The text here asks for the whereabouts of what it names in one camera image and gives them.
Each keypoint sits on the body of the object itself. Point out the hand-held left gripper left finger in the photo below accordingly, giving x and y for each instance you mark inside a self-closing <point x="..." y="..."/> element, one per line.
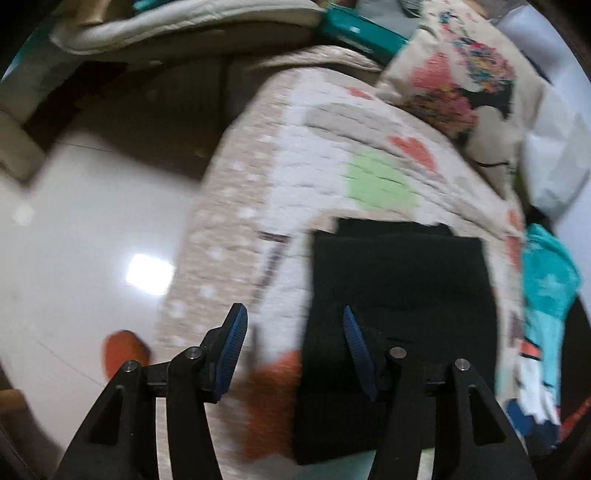
<point x="233" y="350"/>

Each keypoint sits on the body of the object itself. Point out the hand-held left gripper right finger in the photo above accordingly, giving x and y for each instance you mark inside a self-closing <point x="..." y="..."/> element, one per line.
<point x="358" y="350"/>

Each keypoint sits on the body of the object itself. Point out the black pants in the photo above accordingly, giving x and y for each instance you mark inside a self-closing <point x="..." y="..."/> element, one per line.
<point x="415" y="286"/>

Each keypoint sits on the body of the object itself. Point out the orange slipper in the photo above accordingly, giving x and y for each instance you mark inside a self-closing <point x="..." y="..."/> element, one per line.
<point x="122" y="353"/>

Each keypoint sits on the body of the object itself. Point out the teal and white fleece blanket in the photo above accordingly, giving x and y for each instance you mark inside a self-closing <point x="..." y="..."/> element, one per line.
<point x="549" y="277"/>

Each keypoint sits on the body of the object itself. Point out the quilted patterned bedspread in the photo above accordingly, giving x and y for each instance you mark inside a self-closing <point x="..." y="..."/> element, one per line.
<point x="300" y="147"/>

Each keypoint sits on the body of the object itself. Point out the floral figure printed pillow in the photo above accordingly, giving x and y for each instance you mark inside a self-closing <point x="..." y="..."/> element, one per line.
<point x="508" y="115"/>

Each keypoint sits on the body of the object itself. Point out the teal box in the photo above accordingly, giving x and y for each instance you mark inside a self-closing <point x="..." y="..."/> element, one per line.
<point x="351" y="30"/>

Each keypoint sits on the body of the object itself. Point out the beige padded mat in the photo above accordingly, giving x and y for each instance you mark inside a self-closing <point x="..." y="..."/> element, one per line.
<point x="184" y="27"/>

